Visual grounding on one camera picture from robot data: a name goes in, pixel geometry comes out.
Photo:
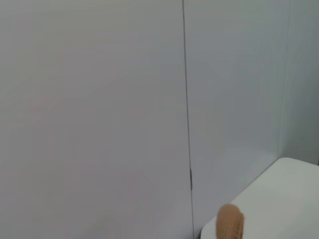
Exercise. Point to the brown jute handbag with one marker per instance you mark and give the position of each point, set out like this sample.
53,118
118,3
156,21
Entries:
230,221

